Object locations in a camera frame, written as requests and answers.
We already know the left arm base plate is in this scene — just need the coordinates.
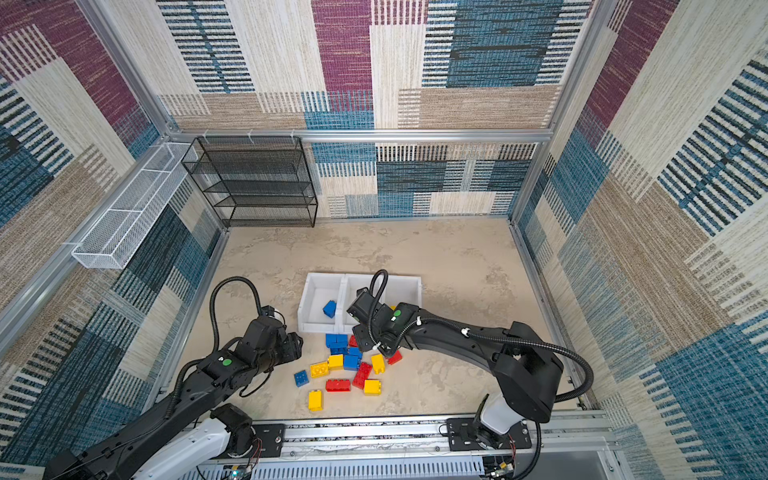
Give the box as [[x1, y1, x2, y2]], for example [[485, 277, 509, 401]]
[[225, 423, 286, 461]]

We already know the long red lego front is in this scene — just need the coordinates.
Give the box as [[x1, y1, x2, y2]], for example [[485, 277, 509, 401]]
[[325, 379, 352, 393]]

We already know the left white bin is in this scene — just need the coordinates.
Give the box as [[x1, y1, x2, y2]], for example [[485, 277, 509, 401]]
[[297, 272, 345, 334]]

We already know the white bin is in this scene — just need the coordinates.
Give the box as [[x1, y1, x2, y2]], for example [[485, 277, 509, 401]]
[[297, 272, 345, 334], [380, 275, 423, 307], [337, 273, 373, 334]]

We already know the yellow lego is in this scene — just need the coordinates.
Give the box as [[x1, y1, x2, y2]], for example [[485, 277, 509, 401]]
[[371, 354, 387, 375], [308, 390, 324, 412], [363, 379, 382, 396], [309, 362, 330, 379], [327, 354, 344, 371]]

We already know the right white bin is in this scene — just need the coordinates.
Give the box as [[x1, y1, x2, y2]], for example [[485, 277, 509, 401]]
[[380, 275, 423, 307]]

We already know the blue lego pair back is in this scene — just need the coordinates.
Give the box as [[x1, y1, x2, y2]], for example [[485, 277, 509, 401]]
[[325, 334, 349, 355]]

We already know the aluminium front rail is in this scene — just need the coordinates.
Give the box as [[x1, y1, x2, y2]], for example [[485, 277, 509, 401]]
[[186, 411, 633, 479]]

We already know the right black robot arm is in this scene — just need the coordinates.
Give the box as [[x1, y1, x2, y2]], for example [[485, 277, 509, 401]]
[[346, 288, 585, 449]]

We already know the red lego diagonal brick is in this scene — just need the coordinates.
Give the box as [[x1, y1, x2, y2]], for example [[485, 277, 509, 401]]
[[352, 362, 373, 390]]

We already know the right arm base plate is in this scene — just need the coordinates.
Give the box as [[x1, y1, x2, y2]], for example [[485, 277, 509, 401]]
[[440, 417, 533, 451]]

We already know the middle white bin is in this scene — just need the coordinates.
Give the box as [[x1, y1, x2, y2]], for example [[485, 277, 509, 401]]
[[337, 273, 373, 334]]

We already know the small blue lego left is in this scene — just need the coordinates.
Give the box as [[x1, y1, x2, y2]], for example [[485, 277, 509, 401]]
[[294, 370, 310, 388]]

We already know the black wire shelf rack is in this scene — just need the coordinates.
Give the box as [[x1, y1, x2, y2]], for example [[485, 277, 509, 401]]
[[181, 135, 318, 228]]

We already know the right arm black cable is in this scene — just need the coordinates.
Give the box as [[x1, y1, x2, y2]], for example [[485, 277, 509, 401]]
[[367, 269, 595, 480]]

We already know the white wire mesh basket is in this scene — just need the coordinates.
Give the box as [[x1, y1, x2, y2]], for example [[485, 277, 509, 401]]
[[72, 142, 190, 270]]

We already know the red lego right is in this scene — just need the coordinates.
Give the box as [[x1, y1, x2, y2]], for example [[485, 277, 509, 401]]
[[387, 350, 403, 365]]

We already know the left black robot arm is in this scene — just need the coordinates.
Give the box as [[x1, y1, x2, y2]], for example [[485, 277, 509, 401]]
[[43, 316, 303, 479]]

